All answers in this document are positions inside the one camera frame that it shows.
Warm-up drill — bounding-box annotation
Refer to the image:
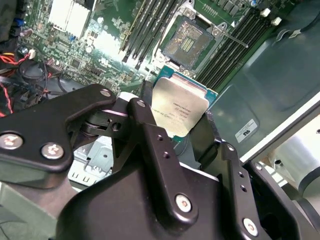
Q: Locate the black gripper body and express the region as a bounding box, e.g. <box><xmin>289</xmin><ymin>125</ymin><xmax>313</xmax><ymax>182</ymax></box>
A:
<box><xmin>54</xmin><ymin>162</ymin><xmax>238</xmax><ymax>240</ymax></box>

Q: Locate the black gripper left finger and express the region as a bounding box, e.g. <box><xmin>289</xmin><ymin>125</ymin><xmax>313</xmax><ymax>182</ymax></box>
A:
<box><xmin>0</xmin><ymin>80</ymin><xmax>200</xmax><ymax>227</ymax></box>

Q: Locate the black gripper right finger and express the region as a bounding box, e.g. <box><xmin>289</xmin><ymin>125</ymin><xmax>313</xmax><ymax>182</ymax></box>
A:
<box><xmin>189</xmin><ymin>112</ymin><xmax>316</xmax><ymax>240</ymax></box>

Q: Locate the silver CPU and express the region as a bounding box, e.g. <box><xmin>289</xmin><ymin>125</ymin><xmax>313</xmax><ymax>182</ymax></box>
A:
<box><xmin>149</xmin><ymin>66</ymin><xmax>218</xmax><ymax>143</ymax></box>

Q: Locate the metal locking lever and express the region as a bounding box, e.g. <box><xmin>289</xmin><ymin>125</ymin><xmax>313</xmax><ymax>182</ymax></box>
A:
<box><xmin>217</xmin><ymin>30</ymin><xmax>250</xmax><ymax>49</ymax></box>

